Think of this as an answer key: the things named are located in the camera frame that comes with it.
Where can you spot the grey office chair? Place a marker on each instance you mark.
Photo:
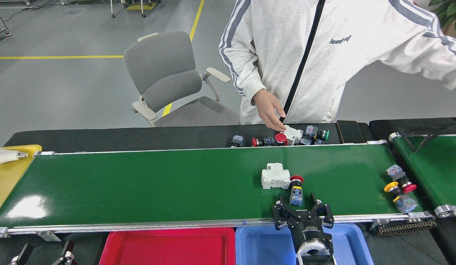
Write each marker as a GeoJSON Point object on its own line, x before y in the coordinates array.
{"type": "Point", "coordinates": [158, 55]}

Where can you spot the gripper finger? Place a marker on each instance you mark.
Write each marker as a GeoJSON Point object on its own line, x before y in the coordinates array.
{"type": "Point", "coordinates": [67, 254]}
{"type": "Point", "coordinates": [23, 255]}

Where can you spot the white light bulb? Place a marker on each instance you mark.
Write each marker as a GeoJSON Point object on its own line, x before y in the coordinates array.
{"type": "Point", "coordinates": [3, 156]}

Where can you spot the blue plastic bin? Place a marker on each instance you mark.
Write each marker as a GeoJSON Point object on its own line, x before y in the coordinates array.
{"type": "Point", "coordinates": [265, 246]}

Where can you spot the blue block push button switch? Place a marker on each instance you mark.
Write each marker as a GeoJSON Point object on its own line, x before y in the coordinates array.
{"type": "Point", "coordinates": [305, 141]}

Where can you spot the glossy black panel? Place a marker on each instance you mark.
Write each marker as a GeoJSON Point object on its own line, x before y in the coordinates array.
{"type": "Point", "coordinates": [351, 131]}

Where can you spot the white circuit breaker red levers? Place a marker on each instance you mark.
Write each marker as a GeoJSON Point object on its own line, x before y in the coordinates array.
{"type": "Point", "coordinates": [294, 134]}

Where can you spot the potted plant brass pot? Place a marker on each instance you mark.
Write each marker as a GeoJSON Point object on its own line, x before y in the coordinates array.
{"type": "Point", "coordinates": [449, 13]}

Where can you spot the yellow plastic tray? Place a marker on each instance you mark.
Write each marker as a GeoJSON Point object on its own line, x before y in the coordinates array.
{"type": "Point", "coordinates": [5, 180]}

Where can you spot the wheeled cart yellow base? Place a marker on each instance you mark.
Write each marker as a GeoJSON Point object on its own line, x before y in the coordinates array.
{"type": "Point", "coordinates": [139, 6]}

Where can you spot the green push button switch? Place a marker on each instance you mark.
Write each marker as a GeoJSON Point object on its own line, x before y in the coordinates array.
{"type": "Point", "coordinates": [322, 135]}

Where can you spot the person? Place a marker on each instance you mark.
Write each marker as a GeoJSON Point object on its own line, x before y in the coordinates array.
{"type": "Point", "coordinates": [323, 73]}

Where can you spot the red plastic tray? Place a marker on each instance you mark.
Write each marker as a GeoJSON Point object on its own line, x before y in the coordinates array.
{"type": "Point", "coordinates": [169, 248]}

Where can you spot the person's right hand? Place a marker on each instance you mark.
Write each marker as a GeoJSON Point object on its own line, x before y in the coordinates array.
{"type": "Point", "coordinates": [268, 106]}

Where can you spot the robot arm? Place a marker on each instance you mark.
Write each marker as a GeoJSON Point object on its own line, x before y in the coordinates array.
{"type": "Point", "coordinates": [314, 252]}

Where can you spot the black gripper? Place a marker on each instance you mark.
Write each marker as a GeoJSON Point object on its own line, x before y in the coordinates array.
{"type": "Point", "coordinates": [309, 228]}

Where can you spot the short green conveyor belt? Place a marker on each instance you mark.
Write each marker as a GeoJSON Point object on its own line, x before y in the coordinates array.
{"type": "Point", "coordinates": [434, 173]}

